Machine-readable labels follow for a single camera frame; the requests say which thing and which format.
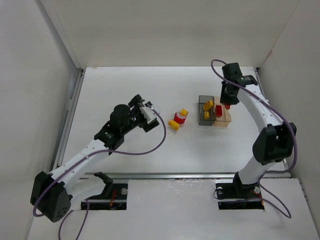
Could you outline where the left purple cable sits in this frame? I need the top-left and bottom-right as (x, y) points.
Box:
(32, 104), (167, 240)

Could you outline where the yellow curved lego brick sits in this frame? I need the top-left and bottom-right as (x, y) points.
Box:
(168, 120), (180, 131)

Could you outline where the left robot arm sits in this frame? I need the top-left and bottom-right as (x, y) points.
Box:
(30, 95), (164, 223)

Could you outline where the grey transparent container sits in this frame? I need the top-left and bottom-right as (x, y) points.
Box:
(198, 95), (216, 126)

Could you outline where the aluminium rail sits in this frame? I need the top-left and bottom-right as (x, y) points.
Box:
(106, 173), (235, 180)

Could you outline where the yellow rounded lego brick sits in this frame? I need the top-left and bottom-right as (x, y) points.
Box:
(179, 108), (189, 118)

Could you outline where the red long lego brick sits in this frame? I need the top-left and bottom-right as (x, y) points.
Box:
(215, 105), (223, 118)

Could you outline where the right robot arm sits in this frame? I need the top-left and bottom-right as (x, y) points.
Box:
(216, 62), (297, 200)

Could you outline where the small red lego brick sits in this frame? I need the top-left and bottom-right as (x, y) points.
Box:
(224, 104), (231, 110)

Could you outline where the yellow square face brick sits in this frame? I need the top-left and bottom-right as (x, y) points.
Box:
(204, 111), (210, 120)

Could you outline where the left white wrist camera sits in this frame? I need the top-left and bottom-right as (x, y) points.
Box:
(139, 101), (161, 124)

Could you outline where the orange transparent container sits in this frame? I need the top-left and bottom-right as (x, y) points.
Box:
(213, 96), (232, 128)

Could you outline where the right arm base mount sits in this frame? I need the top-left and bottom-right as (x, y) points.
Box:
(214, 182), (265, 210)

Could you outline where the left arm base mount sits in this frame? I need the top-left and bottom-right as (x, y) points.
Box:
(87, 179), (129, 211)

